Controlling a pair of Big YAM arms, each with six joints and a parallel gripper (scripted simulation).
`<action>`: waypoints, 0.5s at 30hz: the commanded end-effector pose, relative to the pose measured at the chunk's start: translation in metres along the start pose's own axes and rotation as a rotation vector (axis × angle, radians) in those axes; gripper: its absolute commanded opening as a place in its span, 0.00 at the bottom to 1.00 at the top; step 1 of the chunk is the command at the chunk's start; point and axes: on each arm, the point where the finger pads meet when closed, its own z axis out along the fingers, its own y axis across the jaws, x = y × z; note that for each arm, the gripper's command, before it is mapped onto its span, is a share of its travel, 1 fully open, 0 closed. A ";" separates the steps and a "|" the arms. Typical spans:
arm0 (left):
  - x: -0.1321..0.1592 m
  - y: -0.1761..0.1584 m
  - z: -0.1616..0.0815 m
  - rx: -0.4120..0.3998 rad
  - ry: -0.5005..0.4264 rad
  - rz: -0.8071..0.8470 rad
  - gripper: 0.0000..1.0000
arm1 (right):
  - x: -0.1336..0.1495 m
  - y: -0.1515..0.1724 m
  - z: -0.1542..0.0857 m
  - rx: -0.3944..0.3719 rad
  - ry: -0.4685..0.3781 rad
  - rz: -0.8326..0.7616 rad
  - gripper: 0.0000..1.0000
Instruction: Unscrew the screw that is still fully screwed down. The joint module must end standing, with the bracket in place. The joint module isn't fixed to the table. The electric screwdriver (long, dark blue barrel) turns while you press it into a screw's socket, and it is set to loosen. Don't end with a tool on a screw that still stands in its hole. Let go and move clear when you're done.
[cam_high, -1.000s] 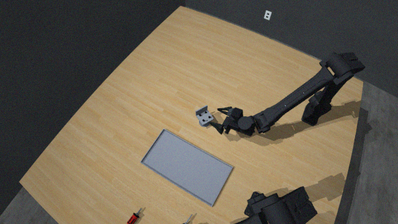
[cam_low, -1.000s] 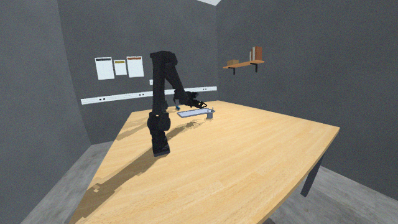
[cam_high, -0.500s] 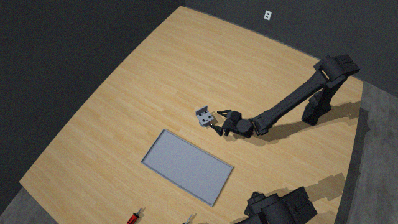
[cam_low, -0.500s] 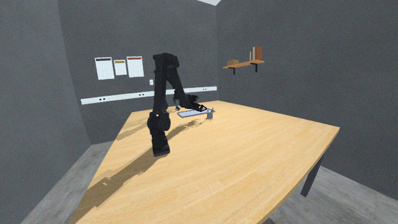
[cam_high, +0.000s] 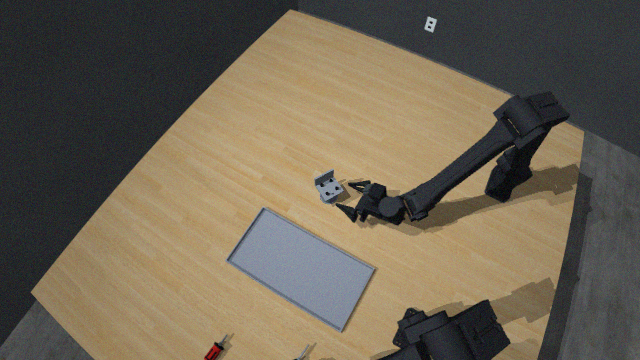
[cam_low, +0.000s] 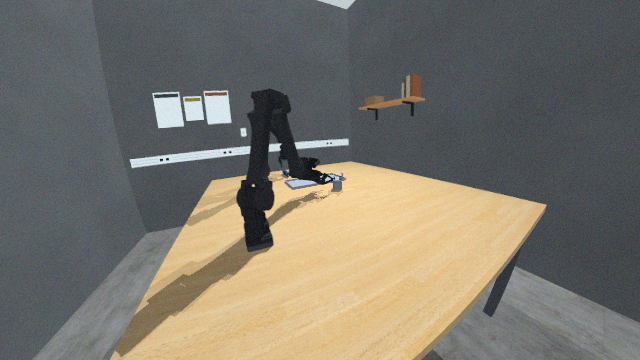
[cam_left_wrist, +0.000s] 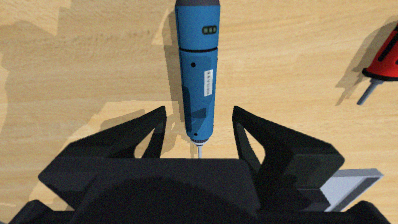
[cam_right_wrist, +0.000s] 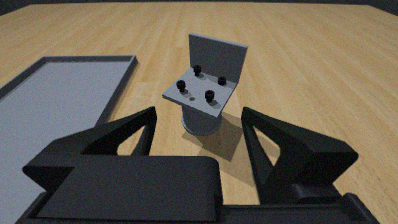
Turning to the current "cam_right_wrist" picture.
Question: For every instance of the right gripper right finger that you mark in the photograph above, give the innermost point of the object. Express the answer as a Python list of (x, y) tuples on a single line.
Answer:
[(305, 157)]

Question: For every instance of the black socket-head screw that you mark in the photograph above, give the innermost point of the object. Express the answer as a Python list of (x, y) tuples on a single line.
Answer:
[(209, 95), (221, 80), (181, 85), (197, 70)]

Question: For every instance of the dark grey cylinder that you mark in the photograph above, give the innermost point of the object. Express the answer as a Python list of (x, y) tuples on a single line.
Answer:
[(198, 124)]

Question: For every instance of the grey rectangular tray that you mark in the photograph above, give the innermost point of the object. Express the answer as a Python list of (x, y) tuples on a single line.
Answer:
[(54, 97)]

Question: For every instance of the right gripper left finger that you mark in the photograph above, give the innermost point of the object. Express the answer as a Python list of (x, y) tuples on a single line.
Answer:
[(106, 138)]

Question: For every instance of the grey metal bracket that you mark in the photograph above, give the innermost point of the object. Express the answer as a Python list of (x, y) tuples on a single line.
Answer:
[(217, 58)]

